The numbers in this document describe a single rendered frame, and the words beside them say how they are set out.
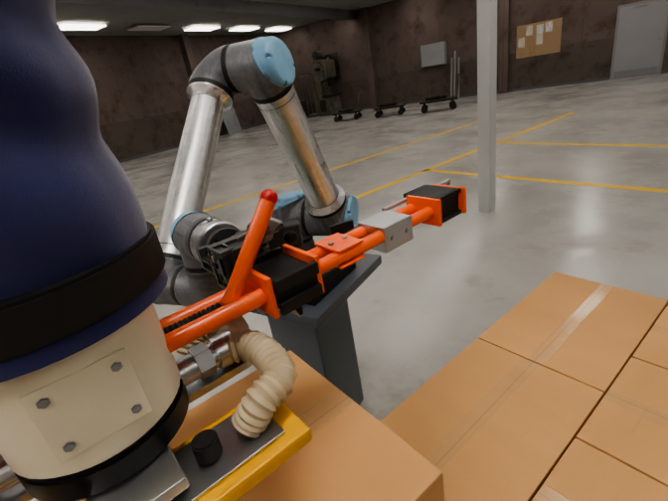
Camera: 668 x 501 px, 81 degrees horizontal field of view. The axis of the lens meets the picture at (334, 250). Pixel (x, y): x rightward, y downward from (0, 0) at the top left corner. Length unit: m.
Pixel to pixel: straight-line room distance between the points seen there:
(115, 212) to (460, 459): 0.99
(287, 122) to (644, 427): 1.21
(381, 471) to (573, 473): 0.64
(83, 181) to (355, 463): 0.50
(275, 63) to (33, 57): 0.73
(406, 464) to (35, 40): 0.62
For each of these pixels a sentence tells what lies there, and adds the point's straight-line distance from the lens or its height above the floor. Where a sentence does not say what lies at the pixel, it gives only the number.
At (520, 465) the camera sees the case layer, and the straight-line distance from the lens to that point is 1.16.
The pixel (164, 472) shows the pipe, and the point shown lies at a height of 1.14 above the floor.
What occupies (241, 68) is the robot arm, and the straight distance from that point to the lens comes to 1.06.
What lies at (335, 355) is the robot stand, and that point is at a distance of 1.72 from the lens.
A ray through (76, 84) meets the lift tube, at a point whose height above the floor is 1.49.
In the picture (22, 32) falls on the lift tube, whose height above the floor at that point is 1.52.
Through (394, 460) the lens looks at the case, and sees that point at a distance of 0.64.
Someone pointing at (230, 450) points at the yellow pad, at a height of 1.11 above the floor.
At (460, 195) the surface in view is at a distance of 0.77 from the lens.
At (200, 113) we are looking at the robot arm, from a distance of 1.05.
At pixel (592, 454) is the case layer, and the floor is 0.54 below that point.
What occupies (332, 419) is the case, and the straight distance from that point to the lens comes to 0.70.
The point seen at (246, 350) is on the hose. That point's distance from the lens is 0.51.
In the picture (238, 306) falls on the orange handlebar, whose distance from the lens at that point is 0.50.
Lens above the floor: 1.46
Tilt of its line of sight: 23 degrees down
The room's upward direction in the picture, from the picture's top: 10 degrees counter-clockwise
